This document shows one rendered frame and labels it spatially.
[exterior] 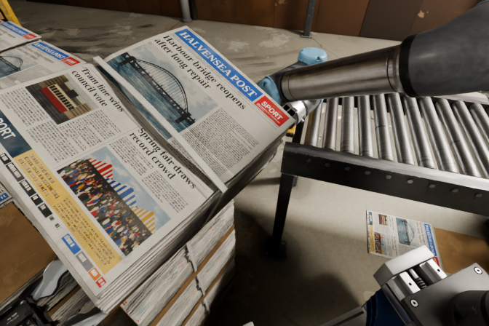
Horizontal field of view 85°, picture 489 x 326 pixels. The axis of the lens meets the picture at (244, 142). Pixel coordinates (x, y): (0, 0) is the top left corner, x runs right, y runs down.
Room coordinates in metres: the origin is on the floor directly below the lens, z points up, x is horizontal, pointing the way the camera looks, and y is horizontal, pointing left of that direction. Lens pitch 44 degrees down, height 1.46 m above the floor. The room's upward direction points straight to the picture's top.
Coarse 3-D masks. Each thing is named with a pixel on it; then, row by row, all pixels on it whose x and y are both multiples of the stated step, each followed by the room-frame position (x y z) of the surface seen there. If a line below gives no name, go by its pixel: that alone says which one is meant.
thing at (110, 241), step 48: (0, 96) 0.28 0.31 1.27; (48, 96) 0.30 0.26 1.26; (96, 96) 0.32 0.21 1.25; (0, 144) 0.22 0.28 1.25; (48, 144) 0.23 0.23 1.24; (96, 144) 0.24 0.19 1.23; (144, 144) 0.26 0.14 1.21; (48, 192) 0.17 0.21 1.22; (96, 192) 0.18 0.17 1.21; (144, 192) 0.19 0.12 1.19; (192, 192) 0.20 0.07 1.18; (48, 240) 0.15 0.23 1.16; (96, 240) 0.13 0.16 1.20; (144, 240) 0.14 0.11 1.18; (96, 288) 0.09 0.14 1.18
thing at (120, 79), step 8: (104, 64) 0.38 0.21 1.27; (112, 72) 0.36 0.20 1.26; (120, 80) 0.35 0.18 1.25; (128, 88) 0.33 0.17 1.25; (136, 96) 0.32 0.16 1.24; (144, 104) 0.31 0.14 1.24; (152, 112) 0.30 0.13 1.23; (160, 120) 0.29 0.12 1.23; (168, 128) 0.28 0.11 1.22; (176, 136) 0.27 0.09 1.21; (184, 144) 0.26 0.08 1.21; (192, 152) 0.25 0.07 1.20; (200, 160) 0.25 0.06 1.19; (208, 168) 0.24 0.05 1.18; (208, 176) 0.23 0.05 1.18; (216, 176) 0.23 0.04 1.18; (216, 184) 0.22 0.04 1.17
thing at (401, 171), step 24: (288, 144) 0.68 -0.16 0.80; (288, 168) 0.64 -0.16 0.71; (312, 168) 0.62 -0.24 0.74; (336, 168) 0.60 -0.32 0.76; (360, 168) 0.58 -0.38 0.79; (384, 168) 0.57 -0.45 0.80; (408, 168) 0.57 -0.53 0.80; (384, 192) 0.55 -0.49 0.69; (408, 192) 0.53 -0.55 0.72; (432, 192) 0.51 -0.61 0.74; (456, 192) 0.50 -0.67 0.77; (480, 192) 0.48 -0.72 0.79
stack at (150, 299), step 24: (216, 216) 0.39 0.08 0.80; (192, 240) 0.32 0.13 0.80; (216, 240) 0.38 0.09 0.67; (168, 264) 0.26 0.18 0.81; (192, 264) 0.30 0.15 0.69; (216, 264) 0.37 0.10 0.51; (144, 288) 0.20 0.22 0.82; (168, 288) 0.23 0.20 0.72; (192, 288) 0.28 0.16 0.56; (216, 288) 0.36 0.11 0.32; (144, 312) 0.18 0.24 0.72; (168, 312) 0.21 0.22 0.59; (216, 312) 0.33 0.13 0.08
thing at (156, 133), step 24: (96, 72) 0.36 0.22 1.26; (120, 72) 0.37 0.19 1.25; (120, 96) 0.33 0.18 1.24; (144, 96) 0.34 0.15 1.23; (144, 120) 0.30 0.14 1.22; (168, 120) 0.31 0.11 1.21; (168, 144) 0.27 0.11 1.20; (192, 144) 0.28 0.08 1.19; (192, 168) 0.24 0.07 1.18; (216, 168) 0.25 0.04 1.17; (216, 192) 0.23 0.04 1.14
